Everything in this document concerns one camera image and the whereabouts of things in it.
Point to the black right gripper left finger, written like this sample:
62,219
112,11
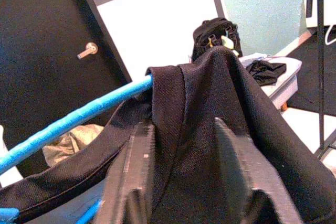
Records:
131,161

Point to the white padded bench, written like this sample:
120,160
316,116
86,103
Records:
283,87

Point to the blue plastic hanger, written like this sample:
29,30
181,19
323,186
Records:
78,115

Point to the yellow white charm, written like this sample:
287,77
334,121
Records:
227,41

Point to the dark navy printed t-shirt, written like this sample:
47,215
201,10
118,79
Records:
199,90

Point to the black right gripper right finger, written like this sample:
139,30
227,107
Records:
236,161

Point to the black metal clothes rack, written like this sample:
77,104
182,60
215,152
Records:
320,51

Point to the black crumpled garment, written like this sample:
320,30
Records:
265,72

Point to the black backpack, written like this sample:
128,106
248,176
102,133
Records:
207,35

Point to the black door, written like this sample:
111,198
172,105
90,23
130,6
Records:
39,24

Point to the beige cloth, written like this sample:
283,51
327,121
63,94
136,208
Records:
68,142

